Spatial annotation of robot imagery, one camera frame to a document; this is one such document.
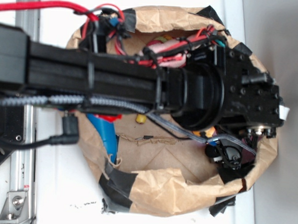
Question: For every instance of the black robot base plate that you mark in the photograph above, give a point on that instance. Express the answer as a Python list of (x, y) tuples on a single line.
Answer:
[(11, 129)]

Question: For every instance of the yellow rubber duck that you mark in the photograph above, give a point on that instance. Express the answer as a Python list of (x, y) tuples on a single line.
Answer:
[(207, 133)]

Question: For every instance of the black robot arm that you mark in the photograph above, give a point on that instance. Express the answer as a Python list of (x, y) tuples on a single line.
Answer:
[(37, 74)]

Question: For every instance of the aluminium extrusion rail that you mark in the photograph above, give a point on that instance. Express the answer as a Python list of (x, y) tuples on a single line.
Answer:
[(22, 163)]

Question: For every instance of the twisted multicolour rope toy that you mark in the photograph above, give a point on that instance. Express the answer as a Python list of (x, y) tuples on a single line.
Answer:
[(141, 118)]

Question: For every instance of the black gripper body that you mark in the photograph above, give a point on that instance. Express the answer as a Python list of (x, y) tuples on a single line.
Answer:
[(226, 90)]

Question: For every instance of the pink plush bunny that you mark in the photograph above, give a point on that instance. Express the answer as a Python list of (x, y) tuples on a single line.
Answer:
[(175, 44)]

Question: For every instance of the blue plastic cone cup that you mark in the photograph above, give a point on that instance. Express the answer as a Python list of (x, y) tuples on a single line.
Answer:
[(106, 129)]

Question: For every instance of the metal corner bracket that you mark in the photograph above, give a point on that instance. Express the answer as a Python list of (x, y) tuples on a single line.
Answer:
[(16, 208)]

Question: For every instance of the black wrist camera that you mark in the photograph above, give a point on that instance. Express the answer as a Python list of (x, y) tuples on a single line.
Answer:
[(228, 155)]

